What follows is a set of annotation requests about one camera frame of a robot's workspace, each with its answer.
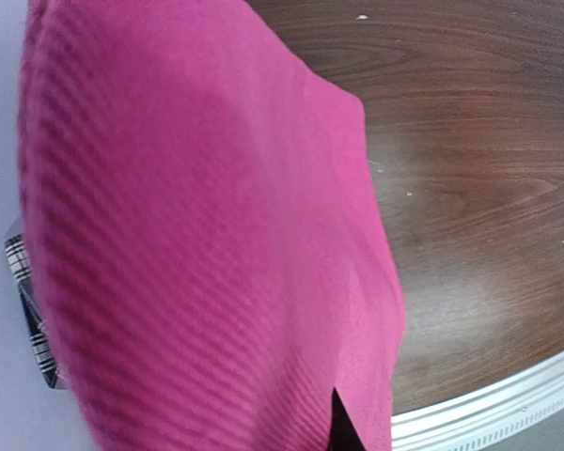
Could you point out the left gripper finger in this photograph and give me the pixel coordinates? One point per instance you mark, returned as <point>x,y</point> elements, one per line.
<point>343,435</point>

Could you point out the pink shirt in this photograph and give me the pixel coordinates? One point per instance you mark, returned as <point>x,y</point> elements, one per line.
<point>204,237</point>

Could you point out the black white plaid shirt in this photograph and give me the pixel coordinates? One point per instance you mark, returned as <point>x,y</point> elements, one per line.
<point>19,266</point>

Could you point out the front aluminium rail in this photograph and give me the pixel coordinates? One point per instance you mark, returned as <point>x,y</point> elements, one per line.
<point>486,416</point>

